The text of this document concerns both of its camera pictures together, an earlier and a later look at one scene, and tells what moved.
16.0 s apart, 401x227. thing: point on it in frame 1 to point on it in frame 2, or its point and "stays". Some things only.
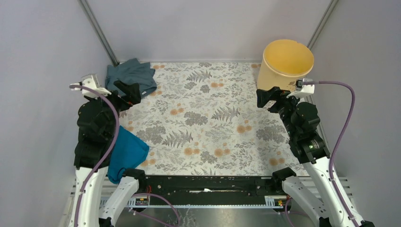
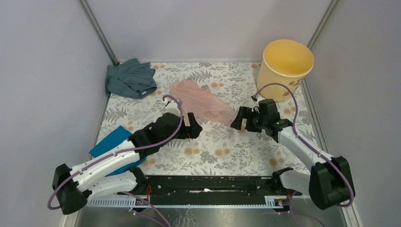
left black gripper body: x=121 y=102 to x=185 y=132
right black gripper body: x=284 y=106 to x=255 y=122
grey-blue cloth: x=131 y=70 stays
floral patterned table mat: x=202 y=120 stays
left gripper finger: x=134 y=92 to x=197 y=129
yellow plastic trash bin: x=283 y=62 stays
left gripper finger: x=125 y=88 to x=193 y=122
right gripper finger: x=263 y=96 to x=242 y=114
